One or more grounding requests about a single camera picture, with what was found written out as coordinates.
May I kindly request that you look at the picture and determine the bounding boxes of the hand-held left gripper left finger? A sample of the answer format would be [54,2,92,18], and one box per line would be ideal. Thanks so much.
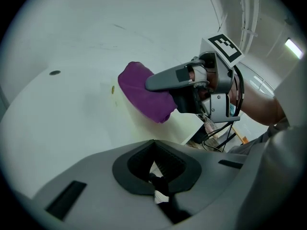
[21,139,175,230]

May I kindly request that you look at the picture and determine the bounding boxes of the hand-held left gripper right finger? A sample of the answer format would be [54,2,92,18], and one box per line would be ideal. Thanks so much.
[153,139,249,230]

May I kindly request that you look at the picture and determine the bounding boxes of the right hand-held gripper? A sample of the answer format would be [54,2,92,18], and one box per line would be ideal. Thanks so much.
[144,33,246,125]

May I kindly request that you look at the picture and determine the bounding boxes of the purple cloth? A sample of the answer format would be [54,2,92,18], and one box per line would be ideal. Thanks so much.
[117,61,178,125]

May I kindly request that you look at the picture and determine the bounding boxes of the person's right forearm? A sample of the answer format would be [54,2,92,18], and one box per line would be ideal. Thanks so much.
[229,75,288,127]

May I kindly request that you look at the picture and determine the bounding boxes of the white table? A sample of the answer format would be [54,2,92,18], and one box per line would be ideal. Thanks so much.
[0,63,205,201]

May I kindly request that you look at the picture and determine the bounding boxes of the person's grey t-shirt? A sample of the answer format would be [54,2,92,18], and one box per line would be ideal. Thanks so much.
[227,63,307,230]

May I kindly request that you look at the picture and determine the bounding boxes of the white window blind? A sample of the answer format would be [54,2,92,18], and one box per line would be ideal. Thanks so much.
[248,77,276,98]

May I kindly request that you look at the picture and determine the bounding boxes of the ceiling light panel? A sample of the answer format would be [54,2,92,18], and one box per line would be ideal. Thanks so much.
[284,37,304,60]

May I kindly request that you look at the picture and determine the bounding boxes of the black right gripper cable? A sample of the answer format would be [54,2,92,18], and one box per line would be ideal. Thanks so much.
[201,65,246,153]

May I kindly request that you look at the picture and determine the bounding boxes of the white wall conduit pipes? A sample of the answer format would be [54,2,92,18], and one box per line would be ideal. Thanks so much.
[238,0,261,58]

